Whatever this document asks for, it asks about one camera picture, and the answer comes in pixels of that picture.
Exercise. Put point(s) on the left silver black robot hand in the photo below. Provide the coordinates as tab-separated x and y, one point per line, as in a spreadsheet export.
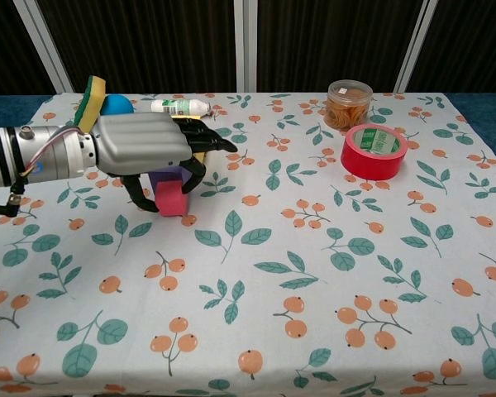
140	140

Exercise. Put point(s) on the purple foam cube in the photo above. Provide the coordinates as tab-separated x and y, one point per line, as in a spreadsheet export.
167	173

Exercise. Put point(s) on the yellow foam block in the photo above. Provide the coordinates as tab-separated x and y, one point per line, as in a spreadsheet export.
201	158

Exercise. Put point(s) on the small pink foam cube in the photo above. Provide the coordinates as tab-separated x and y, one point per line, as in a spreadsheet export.
171	200

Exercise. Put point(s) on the blue ball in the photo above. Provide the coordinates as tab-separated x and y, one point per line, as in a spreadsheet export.
117	105

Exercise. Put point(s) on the white bottle with green label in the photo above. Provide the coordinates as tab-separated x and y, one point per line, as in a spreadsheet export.
177	107

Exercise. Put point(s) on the yellow green sponge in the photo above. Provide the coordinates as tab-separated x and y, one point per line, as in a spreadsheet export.
91	103

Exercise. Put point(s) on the dark folding screen panel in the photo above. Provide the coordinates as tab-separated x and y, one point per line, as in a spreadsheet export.
4	37
335	37
471	41
149	29

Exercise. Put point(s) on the floral print tablecloth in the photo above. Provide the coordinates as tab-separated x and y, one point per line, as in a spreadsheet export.
273	289

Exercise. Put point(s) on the clear jar of rubber bands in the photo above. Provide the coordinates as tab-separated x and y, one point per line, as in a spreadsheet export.
347	107

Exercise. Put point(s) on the red tape roll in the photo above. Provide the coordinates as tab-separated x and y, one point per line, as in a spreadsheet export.
368	163

